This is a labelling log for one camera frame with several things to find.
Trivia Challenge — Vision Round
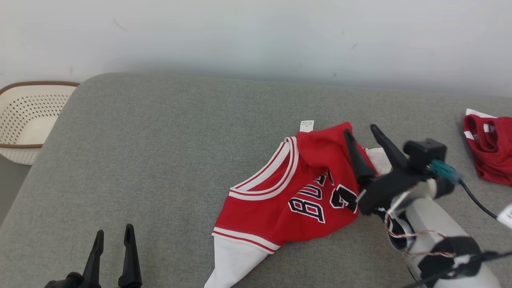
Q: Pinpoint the black cable teal connector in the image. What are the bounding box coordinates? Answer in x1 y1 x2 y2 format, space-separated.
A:
428 159 499 220

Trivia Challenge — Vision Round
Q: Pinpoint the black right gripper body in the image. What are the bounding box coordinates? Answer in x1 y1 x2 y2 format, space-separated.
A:
357 166 431 216

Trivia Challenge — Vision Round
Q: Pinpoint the red white basketball jersey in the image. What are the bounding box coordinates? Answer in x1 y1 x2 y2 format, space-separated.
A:
204 120 392 288

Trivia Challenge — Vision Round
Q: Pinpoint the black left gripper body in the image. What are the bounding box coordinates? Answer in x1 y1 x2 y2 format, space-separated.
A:
44 272 120 288

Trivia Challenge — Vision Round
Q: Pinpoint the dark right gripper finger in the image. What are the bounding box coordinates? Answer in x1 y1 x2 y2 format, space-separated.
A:
370 124 410 171
343 129 377 186

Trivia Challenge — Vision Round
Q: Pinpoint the red shorts number 23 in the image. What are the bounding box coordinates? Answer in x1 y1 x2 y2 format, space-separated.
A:
463 108 512 186

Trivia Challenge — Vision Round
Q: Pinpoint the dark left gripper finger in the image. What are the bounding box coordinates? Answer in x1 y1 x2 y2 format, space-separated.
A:
82 230 104 288
118 224 143 288

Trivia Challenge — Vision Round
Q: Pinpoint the white cable label tag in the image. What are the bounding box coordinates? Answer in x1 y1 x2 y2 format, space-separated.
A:
497 203 512 229

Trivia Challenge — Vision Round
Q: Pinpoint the white perforated laundry basket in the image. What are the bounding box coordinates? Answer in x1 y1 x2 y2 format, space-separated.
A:
0 81 80 166

